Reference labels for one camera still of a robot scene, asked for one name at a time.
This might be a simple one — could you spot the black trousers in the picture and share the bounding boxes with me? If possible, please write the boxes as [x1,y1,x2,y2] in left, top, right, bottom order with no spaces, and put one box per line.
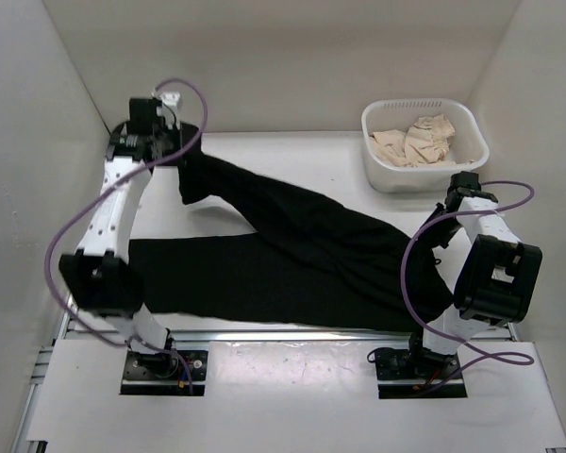
[129,153,452,332]

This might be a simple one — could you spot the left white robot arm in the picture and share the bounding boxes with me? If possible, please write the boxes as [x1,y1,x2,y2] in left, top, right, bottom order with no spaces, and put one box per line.
[58,92,192,380]

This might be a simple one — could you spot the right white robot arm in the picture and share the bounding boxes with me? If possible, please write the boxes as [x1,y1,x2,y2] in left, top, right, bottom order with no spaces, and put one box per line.
[405,172,542,378]

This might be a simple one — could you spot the beige trousers in basket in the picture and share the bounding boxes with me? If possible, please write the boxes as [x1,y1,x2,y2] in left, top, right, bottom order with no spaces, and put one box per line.
[367,114,474,168]

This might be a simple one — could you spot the white plastic basket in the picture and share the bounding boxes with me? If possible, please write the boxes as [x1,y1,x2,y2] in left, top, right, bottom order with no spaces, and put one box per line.
[361,98,490,193]

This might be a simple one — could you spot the white front cover board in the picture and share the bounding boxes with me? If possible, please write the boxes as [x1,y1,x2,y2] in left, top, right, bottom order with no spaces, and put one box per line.
[26,340,566,452]

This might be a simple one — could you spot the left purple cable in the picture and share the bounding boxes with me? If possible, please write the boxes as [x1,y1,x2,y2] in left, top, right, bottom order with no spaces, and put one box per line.
[43,77,209,395]

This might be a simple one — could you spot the purple cable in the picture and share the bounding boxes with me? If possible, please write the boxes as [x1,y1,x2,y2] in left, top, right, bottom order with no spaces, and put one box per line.
[43,77,209,395]
[400,179,537,395]

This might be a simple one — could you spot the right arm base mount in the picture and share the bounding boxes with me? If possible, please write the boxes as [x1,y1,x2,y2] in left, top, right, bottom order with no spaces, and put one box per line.
[367,334,467,399]

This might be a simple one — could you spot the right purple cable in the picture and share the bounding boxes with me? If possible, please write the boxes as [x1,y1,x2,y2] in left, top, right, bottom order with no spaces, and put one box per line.
[400,179,537,395]

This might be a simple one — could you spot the aluminium frame rail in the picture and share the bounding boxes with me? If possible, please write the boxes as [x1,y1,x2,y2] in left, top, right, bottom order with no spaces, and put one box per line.
[8,131,566,453]

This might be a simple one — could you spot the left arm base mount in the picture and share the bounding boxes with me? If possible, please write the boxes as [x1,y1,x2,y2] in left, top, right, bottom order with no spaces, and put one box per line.
[120,349,208,396]

